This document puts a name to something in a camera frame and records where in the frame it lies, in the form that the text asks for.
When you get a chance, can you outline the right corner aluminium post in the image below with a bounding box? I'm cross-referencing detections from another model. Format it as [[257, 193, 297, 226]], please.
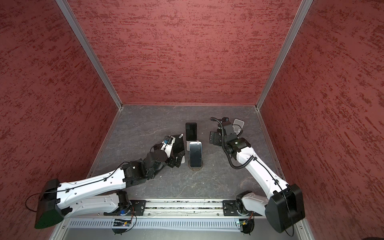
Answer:
[[256, 0, 313, 112]]

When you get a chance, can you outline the white slotted cable duct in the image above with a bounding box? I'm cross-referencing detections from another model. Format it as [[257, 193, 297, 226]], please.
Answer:
[[68, 218, 240, 232]]

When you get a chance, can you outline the black phone on white stand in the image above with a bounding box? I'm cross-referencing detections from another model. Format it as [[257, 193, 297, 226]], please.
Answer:
[[172, 134, 185, 158]]

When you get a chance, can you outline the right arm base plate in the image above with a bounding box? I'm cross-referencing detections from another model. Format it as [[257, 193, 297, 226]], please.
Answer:
[[223, 200, 252, 217]]

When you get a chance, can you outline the corner aluminium post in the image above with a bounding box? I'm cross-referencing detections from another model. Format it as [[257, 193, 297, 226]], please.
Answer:
[[56, 0, 124, 111], [256, 0, 313, 112]]

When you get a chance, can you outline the left corner aluminium post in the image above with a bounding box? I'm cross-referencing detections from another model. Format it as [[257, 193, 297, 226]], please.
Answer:
[[56, 0, 124, 111]]

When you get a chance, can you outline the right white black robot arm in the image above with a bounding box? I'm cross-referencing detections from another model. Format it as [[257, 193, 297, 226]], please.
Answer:
[[210, 117, 306, 233]]

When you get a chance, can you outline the silver edged phone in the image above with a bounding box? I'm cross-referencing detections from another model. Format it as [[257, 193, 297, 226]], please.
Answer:
[[190, 141, 203, 168]]

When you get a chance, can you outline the rear black phone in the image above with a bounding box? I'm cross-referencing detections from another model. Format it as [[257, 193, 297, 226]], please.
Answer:
[[186, 123, 197, 142]]

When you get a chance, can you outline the grey stand wooden base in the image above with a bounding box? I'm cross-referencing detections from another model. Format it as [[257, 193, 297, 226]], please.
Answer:
[[188, 162, 203, 171]]

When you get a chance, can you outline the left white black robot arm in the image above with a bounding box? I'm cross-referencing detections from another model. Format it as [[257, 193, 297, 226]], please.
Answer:
[[34, 149, 185, 229]]

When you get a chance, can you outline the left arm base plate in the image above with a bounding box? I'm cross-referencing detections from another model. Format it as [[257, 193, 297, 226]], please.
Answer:
[[127, 200, 147, 217]]

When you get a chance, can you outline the aluminium frame rail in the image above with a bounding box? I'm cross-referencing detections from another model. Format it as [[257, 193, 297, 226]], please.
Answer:
[[89, 197, 306, 219]]

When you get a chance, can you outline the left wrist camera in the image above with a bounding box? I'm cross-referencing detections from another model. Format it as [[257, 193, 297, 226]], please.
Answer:
[[161, 136, 175, 158]]

